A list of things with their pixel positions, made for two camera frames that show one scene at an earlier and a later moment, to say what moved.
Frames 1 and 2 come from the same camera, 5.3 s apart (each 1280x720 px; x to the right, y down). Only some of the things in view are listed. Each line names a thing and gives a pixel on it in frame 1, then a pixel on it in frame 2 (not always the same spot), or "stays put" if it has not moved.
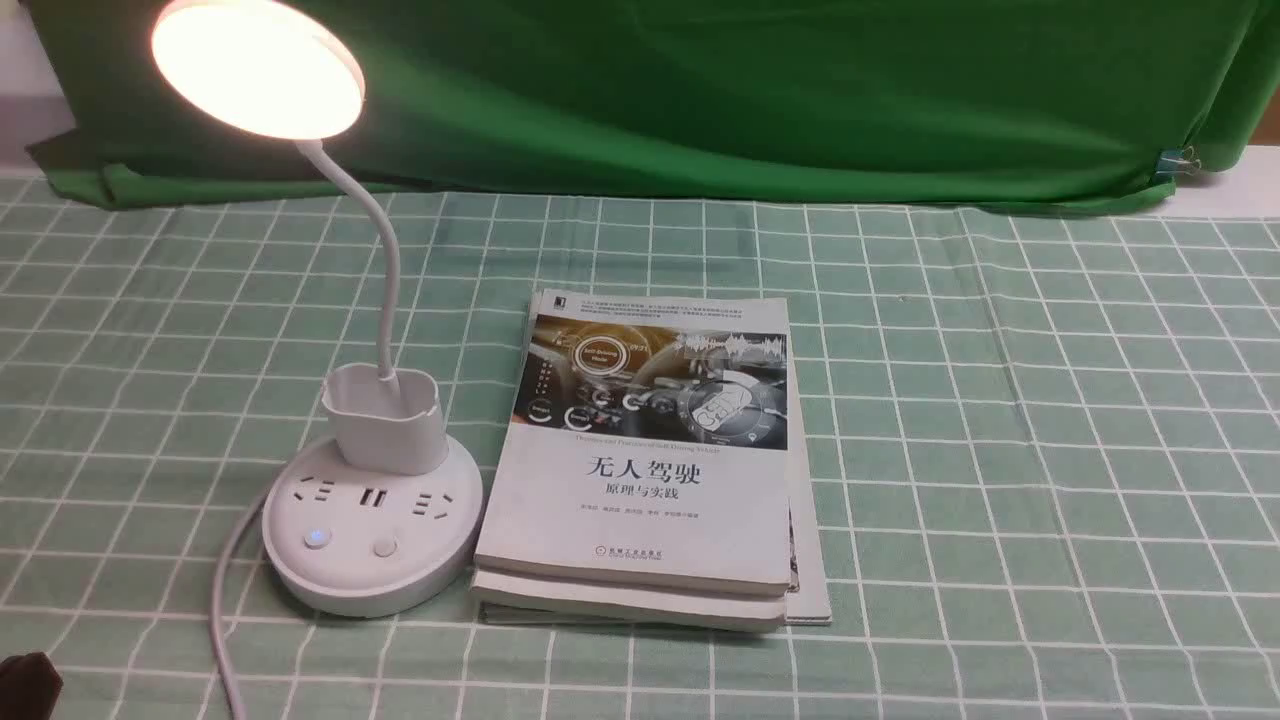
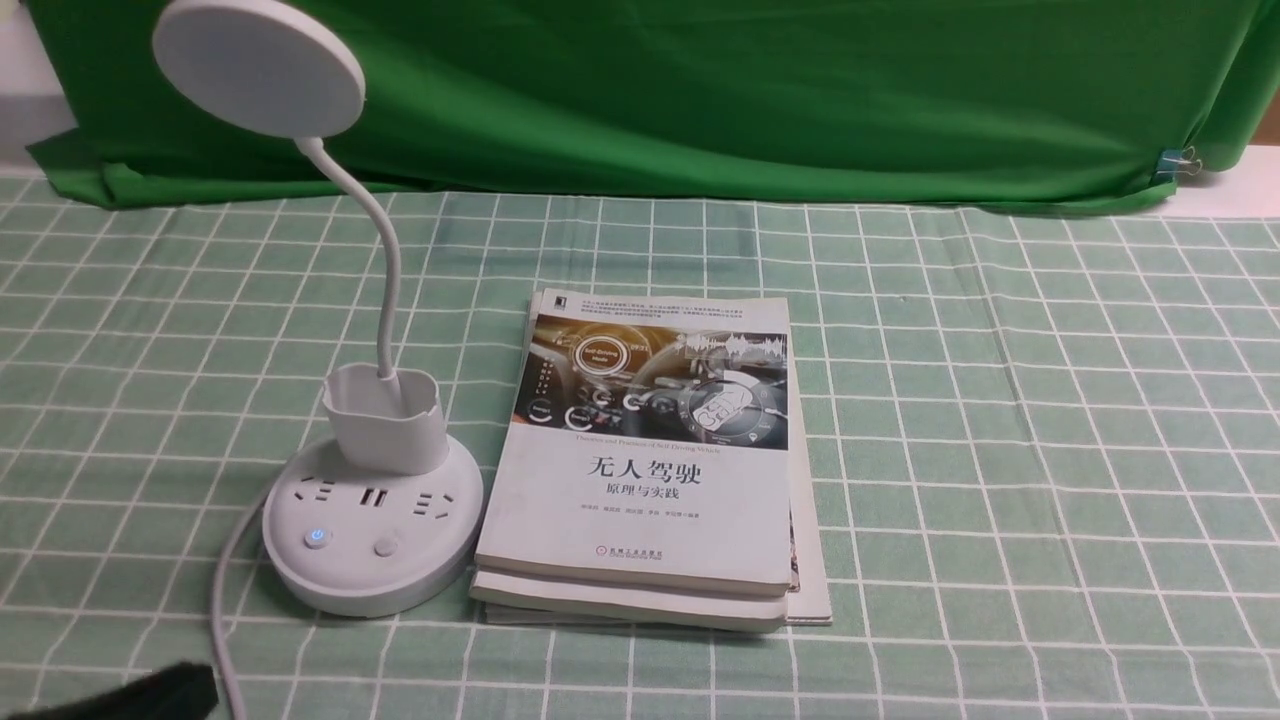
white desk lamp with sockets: x=385 y=513 stays put
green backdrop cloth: x=1086 y=101 stays put
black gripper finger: x=30 y=686 -> x=183 y=691
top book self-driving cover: x=646 y=447 stays put
